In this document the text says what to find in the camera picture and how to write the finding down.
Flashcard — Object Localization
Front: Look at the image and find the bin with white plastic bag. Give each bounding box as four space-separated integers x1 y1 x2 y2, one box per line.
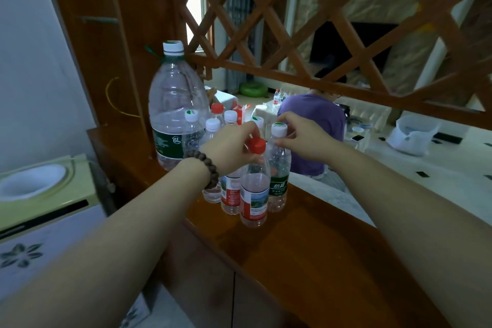
385 114 441 157

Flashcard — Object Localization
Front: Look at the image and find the black television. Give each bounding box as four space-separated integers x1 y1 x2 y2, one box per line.
309 20 399 75

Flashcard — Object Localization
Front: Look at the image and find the brown wooden bead bracelet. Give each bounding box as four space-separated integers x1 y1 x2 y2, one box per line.
182 149 220 191

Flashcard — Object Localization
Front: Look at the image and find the person's right forearm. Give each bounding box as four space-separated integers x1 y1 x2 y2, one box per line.
326 143 492 328

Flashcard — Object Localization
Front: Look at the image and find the bright window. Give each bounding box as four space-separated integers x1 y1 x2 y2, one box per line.
183 0 211 52

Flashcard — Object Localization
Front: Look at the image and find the person's right hand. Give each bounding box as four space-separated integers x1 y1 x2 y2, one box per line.
273 111 340 163

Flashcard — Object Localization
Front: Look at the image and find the tall bottle red cap blue label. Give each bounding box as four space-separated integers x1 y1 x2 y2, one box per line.
239 137 272 229

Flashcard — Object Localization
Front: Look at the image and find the white and green water dispenser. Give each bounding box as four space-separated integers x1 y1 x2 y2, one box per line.
0 153 151 328

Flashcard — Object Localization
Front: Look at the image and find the green plastic basin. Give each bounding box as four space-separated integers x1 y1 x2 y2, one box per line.
238 80 269 98

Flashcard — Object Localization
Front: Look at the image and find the brown wooden cabinet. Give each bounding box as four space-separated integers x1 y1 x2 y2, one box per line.
36 0 492 328

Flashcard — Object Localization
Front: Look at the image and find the large green-label water jug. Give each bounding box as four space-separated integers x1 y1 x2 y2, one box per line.
145 39 211 172

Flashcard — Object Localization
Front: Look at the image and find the yellow wire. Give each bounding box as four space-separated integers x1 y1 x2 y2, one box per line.
105 76 141 119

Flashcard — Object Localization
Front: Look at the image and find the person's left forearm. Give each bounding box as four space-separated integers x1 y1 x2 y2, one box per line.
0 158 213 328

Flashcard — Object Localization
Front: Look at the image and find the person's left hand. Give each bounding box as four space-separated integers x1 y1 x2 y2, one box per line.
199 120 266 179

